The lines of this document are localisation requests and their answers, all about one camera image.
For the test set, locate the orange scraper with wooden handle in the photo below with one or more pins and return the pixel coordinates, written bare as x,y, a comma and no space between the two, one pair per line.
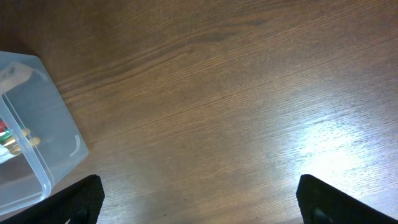
13,75

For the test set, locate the clear plastic container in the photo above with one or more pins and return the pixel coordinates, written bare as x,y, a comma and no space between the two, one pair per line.
36,104

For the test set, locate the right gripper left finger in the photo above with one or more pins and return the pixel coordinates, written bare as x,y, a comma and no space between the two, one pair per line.
79,203

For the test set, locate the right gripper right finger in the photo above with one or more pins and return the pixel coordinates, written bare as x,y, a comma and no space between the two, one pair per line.
319,202

